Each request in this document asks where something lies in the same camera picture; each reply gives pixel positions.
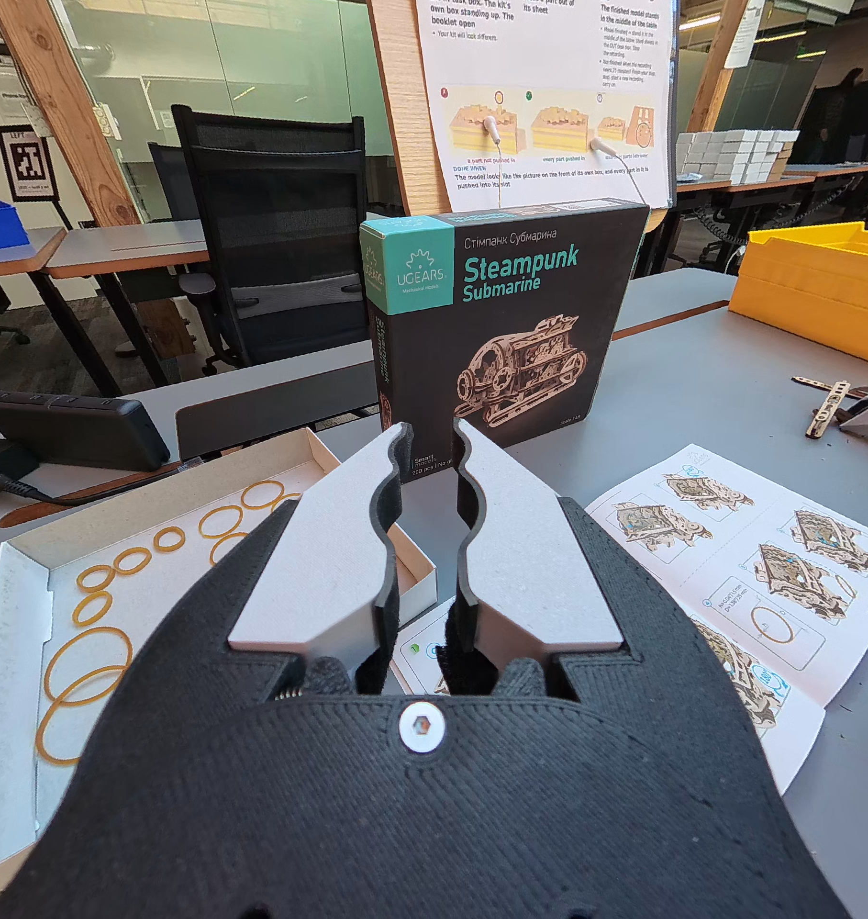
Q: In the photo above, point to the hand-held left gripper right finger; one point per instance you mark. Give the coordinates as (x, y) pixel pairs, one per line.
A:
(534, 574)

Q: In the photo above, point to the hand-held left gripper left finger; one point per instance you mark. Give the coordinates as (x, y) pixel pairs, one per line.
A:
(312, 574)

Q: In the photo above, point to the light wooden model part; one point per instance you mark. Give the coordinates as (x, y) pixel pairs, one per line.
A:
(827, 409)

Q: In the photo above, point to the grey desk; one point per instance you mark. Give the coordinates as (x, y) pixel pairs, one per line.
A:
(692, 402)

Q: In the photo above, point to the yellow plastic bin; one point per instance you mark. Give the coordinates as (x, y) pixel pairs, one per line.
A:
(807, 294)

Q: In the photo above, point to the white cardboard tray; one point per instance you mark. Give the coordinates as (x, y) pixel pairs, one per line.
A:
(190, 495)

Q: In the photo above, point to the illustrated instruction booklet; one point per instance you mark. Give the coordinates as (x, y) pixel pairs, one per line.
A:
(728, 531)

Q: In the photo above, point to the group of tan rubber bands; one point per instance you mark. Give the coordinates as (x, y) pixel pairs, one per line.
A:
(95, 568)

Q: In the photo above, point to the long wood-edged table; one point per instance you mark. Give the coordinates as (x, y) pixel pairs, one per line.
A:
(800, 176)

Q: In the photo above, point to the black model kit box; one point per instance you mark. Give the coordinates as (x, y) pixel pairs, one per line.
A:
(534, 316)

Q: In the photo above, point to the black power strip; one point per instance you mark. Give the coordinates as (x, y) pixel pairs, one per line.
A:
(75, 429)

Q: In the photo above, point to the stack of white boxes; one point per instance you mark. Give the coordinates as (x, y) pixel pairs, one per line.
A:
(735, 154)

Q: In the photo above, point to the black mesh office chair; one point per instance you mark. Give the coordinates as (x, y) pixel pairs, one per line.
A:
(276, 208)

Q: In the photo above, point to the grey office table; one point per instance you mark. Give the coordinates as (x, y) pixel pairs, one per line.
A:
(7, 248)
(129, 240)

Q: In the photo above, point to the white paper notice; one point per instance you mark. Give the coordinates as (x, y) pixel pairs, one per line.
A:
(741, 36)

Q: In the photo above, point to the dark office chair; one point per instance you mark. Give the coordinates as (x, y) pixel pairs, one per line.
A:
(172, 183)

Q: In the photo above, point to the white instruction poster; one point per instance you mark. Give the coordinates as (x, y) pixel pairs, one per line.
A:
(556, 72)

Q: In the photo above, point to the wooden poster board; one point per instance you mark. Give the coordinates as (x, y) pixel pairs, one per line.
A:
(402, 100)

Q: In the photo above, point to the black and white marker sign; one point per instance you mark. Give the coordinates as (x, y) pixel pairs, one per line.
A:
(26, 161)

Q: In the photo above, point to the slanted wooden beam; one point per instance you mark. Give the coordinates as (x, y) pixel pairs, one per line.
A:
(57, 100)

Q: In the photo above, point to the wooden post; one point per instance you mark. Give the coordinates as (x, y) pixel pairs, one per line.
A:
(710, 86)

